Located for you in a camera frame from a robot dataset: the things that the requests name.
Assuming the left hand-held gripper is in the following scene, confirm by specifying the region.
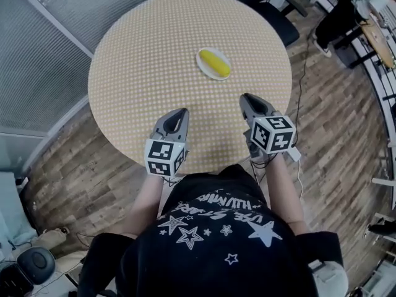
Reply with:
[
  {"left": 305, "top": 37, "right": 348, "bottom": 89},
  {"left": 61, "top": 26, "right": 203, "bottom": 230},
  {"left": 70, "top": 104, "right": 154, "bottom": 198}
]
[{"left": 143, "top": 107, "right": 191, "bottom": 179}]

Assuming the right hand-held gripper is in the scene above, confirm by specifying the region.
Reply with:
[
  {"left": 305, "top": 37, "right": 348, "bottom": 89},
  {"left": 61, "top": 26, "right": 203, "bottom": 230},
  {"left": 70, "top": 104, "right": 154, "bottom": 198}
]
[{"left": 239, "top": 93, "right": 297, "bottom": 161}]

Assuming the yellow corn cob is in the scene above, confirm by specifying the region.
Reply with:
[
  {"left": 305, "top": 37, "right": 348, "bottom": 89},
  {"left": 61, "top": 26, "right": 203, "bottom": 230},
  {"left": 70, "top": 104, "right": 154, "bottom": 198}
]
[{"left": 198, "top": 49, "right": 231, "bottom": 77}]

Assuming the white plate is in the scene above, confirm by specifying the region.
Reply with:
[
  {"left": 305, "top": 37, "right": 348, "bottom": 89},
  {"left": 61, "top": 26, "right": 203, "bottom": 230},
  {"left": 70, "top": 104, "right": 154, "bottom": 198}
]
[{"left": 196, "top": 46, "right": 232, "bottom": 82}]

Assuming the person's right forearm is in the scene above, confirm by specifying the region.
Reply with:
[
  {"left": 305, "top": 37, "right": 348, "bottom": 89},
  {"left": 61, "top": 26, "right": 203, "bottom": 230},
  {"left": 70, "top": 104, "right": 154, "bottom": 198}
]
[{"left": 265, "top": 152, "right": 311, "bottom": 237}]

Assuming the person's left forearm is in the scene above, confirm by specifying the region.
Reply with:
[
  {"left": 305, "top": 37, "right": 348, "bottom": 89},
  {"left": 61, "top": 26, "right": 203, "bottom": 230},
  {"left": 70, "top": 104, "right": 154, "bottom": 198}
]
[{"left": 127, "top": 174, "right": 165, "bottom": 238}]

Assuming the round table with checkered cloth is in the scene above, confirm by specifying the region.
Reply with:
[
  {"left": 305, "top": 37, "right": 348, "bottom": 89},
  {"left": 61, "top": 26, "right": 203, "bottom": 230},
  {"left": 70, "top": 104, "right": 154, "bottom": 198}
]
[{"left": 87, "top": 0, "right": 293, "bottom": 174}]

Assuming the white power strip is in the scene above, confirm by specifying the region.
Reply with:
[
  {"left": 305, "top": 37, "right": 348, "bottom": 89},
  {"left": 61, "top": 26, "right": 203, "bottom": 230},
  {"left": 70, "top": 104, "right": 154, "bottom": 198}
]
[{"left": 285, "top": 146, "right": 302, "bottom": 163}]

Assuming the black office chair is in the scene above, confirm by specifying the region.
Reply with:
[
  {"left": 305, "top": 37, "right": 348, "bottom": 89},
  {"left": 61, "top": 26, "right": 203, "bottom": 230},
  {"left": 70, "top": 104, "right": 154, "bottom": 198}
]
[{"left": 230, "top": 0, "right": 301, "bottom": 48}]

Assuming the person's black star-print shirt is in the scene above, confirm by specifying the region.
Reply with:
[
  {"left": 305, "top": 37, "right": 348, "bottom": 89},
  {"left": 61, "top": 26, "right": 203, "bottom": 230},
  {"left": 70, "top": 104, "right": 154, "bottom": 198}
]
[{"left": 77, "top": 163, "right": 345, "bottom": 297}]

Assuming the round wooden table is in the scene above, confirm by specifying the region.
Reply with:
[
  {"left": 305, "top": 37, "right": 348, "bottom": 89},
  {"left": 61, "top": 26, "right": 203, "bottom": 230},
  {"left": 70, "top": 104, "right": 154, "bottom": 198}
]
[{"left": 359, "top": 16, "right": 396, "bottom": 70}]

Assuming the white pouch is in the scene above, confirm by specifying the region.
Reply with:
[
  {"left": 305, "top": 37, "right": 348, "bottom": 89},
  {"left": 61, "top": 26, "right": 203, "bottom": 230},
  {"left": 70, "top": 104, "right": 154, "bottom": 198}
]
[{"left": 308, "top": 259, "right": 350, "bottom": 297}]

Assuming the black round device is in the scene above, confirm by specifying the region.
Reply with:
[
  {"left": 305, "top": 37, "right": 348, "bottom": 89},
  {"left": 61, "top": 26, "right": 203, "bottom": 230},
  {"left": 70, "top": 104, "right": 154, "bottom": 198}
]
[{"left": 16, "top": 247, "right": 57, "bottom": 286}]

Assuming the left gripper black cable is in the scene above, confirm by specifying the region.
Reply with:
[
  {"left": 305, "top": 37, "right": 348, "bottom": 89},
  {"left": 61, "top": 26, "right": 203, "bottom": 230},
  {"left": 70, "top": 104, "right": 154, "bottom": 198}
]
[{"left": 161, "top": 176, "right": 183, "bottom": 187}]

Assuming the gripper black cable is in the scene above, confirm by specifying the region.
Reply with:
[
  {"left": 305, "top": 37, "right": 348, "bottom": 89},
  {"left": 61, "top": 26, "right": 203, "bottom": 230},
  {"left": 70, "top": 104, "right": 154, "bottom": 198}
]
[
  {"left": 249, "top": 157, "right": 270, "bottom": 186},
  {"left": 161, "top": 176, "right": 183, "bottom": 187}
]

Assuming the black floor cable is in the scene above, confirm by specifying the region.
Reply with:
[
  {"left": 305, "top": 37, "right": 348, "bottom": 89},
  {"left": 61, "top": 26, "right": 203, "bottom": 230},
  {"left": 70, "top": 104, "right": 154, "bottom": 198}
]
[{"left": 291, "top": 35, "right": 311, "bottom": 127}]

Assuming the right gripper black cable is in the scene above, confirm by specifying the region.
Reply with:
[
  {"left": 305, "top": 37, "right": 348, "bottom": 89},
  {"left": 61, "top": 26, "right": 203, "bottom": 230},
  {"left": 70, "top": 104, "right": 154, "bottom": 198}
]
[{"left": 249, "top": 157, "right": 270, "bottom": 186}]

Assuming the white power cable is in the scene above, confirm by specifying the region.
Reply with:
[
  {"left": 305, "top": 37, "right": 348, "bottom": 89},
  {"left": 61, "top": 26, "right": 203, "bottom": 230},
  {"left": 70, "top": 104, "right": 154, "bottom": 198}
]
[{"left": 296, "top": 158, "right": 306, "bottom": 201}]

